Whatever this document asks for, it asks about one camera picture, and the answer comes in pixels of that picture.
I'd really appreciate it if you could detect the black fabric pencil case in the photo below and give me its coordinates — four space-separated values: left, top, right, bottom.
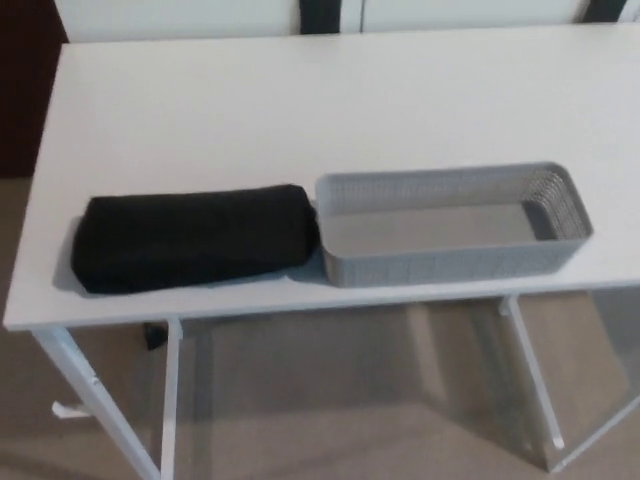
71 183 322 295

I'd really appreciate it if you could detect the grey perforated plastic basket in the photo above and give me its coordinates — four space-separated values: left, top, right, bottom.
314 160 596 289

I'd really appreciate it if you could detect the small black floor object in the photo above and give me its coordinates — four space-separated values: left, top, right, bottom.
143 323 169 351

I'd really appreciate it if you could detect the white cabinet row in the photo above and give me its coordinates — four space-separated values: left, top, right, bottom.
52 0 640 45

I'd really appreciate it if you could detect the dark brown door panel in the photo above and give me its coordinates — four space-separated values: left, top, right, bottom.
0 0 69 179

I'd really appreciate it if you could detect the black rectangular bracket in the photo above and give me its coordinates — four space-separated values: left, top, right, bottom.
299 0 344 35

